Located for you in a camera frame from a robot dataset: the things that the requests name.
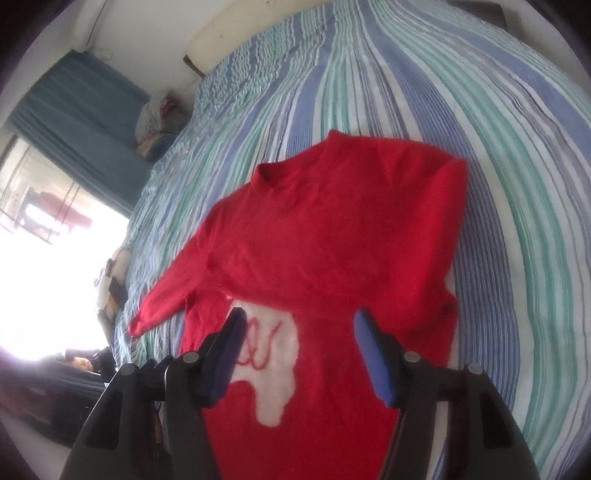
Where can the red hanging laundry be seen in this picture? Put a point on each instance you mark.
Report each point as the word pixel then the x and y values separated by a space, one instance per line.
pixel 64 210

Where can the blue green striped bedspread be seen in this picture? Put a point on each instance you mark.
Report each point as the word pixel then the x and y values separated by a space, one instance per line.
pixel 485 138

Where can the dark wooden nightstand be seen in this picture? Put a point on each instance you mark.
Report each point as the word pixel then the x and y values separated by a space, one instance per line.
pixel 498 11

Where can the red and white sweater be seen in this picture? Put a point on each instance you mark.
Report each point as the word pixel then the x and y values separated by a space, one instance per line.
pixel 332 230

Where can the pale and brown object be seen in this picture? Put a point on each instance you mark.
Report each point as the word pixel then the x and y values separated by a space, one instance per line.
pixel 115 272

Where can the blue curtain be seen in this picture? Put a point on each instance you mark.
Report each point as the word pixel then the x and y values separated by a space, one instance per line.
pixel 78 115

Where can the window with railing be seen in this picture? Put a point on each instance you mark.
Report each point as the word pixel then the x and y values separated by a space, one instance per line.
pixel 46 277

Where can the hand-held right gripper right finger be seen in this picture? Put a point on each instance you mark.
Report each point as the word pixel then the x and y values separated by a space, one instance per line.
pixel 376 360

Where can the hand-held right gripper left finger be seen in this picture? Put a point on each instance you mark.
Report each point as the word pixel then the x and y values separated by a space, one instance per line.
pixel 224 364

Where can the cream padded headboard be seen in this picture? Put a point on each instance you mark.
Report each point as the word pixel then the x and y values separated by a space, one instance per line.
pixel 221 41

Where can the pile of checkered clothes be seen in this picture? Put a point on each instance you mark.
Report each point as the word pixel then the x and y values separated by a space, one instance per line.
pixel 154 115

